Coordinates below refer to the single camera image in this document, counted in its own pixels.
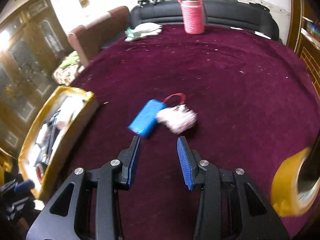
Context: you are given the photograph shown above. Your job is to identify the yellow tape roll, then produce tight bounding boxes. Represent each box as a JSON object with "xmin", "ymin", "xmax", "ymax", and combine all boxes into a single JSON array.
[{"xmin": 270, "ymin": 147, "xmax": 319, "ymax": 217}]

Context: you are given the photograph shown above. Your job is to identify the blue battery pack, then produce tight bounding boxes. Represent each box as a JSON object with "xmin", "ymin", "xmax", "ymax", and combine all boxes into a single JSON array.
[{"xmin": 128, "ymin": 99, "xmax": 166, "ymax": 137}]

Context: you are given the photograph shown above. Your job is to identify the white and green cloth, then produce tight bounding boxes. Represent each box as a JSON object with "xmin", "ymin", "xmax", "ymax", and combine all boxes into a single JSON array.
[{"xmin": 125, "ymin": 22, "xmax": 162, "ymax": 42}]

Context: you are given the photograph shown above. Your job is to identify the dark red table cloth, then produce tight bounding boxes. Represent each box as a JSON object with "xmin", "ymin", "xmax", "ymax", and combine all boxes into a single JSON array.
[{"xmin": 60, "ymin": 23, "xmax": 320, "ymax": 239}]

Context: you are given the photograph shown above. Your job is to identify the wooden glass door cabinet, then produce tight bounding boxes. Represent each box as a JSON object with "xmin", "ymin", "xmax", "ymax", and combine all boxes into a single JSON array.
[{"xmin": 1, "ymin": 0, "xmax": 72, "ymax": 158}]

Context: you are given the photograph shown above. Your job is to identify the black leather sofa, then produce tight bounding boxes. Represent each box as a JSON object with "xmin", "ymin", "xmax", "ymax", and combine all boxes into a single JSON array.
[{"xmin": 130, "ymin": 0, "xmax": 279, "ymax": 41}]

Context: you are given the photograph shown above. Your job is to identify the green and patterned blankets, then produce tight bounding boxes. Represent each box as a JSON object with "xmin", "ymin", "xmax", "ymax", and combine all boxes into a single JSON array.
[{"xmin": 53, "ymin": 50, "xmax": 81, "ymax": 86}]

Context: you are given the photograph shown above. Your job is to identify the white tray with yellow tape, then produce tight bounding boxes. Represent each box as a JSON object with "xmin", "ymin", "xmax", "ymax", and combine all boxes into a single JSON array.
[{"xmin": 18, "ymin": 86, "xmax": 98, "ymax": 201}]

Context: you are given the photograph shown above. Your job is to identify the pink knitted bottle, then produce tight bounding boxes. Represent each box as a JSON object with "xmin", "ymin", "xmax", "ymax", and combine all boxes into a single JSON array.
[{"xmin": 178, "ymin": 0, "xmax": 204, "ymax": 35}]

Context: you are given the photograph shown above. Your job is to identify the wooden shelf cabinet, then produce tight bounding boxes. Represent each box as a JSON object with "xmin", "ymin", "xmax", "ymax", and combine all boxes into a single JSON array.
[{"xmin": 286, "ymin": 0, "xmax": 319, "ymax": 94}]

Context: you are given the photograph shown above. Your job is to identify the brown armchair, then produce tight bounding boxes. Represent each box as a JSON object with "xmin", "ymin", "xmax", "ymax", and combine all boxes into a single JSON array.
[{"xmin": 67, "ymin": 6, "xmax": 130, "ymax": 67}]

